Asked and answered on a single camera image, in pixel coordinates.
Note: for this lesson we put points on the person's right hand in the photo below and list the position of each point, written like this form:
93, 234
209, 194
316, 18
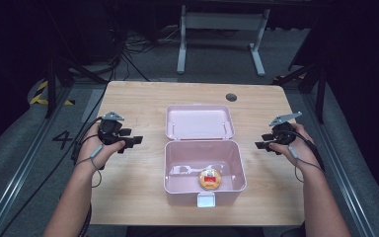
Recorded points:
304, 151

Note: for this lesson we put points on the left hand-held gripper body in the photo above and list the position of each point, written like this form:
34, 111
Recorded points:
109, 130

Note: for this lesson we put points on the aluminium floor rail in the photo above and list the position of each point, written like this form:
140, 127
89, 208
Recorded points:
339, 158
19, 171

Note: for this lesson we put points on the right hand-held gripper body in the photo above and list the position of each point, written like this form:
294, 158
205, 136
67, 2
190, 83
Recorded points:
283, 133

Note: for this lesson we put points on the white metal table frame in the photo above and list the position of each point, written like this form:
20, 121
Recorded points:
223, 20

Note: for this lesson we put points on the black tripod stand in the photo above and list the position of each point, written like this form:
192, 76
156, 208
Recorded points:
320, 95
51, 85

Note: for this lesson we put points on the person's left hand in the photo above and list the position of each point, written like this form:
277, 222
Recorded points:
92, 151

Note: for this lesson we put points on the pink plastic box with lid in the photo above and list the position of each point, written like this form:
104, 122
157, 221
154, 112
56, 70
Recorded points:
204, 154

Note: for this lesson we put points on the yellow black floor tape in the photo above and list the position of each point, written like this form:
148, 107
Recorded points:
39, 98

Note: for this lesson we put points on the round orange snack packet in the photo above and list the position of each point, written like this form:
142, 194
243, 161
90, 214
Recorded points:
210, 179

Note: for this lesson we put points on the round dark table grommet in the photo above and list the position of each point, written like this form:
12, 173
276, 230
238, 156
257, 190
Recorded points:
231, 97

